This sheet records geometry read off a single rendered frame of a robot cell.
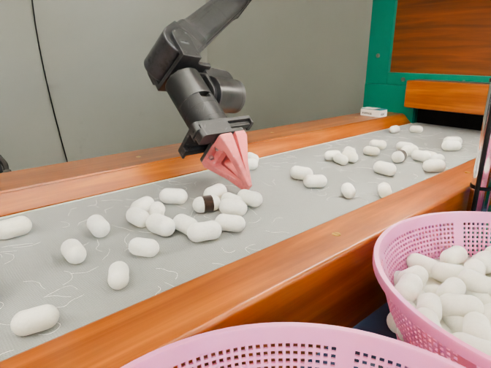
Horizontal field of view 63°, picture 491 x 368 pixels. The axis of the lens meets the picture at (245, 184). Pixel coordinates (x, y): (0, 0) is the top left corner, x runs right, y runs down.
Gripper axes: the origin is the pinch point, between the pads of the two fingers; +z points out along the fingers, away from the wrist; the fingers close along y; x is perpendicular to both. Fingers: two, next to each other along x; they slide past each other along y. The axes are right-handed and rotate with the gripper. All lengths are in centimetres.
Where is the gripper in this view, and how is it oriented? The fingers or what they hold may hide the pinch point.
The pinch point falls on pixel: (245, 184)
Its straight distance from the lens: 55.3
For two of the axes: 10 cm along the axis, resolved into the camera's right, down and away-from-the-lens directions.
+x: -4.4, 5.6, 7.0
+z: 4.9, 8.0, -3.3
